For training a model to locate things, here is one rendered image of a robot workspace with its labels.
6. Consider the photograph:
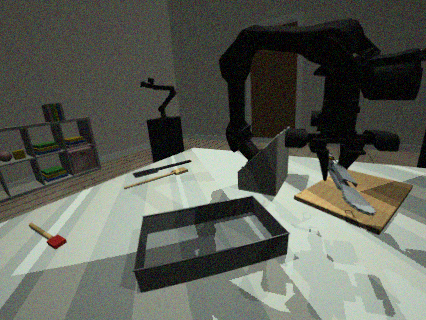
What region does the light brown wooden board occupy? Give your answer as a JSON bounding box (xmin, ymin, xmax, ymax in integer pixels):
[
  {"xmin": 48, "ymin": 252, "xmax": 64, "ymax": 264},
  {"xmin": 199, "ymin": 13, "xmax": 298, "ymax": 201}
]
[{"xmin": 294, "ymin": 170, "xmax": 413, "ymax": 235}]

